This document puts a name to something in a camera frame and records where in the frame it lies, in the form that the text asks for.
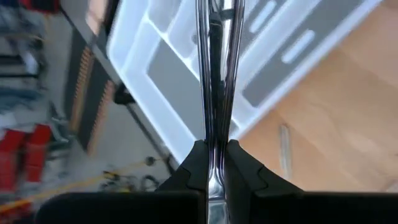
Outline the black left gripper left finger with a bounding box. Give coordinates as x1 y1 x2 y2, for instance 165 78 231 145
157 139 208 224

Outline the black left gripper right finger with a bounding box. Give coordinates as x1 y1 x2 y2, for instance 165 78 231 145
225 139 304 224

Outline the silver table knife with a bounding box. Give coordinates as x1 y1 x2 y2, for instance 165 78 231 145
195 0 246 224

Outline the white cutlery tray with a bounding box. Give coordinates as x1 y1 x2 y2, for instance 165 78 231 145
105 0 385 164

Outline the black orange-striped floor mat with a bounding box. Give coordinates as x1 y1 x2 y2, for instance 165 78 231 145
63 27 116 156

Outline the red shelf rack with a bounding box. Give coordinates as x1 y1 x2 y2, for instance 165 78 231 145
0 123 53 191

